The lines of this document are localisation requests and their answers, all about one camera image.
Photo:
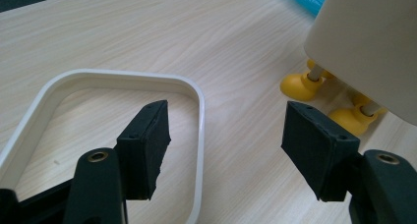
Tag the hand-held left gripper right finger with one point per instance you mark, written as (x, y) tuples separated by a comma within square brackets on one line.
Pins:
[(318, 152)]

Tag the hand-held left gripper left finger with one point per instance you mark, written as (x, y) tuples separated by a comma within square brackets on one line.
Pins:
[(144, 152)]

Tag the white trash bin with face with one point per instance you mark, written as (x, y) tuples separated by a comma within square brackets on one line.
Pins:
[(367, 37)]

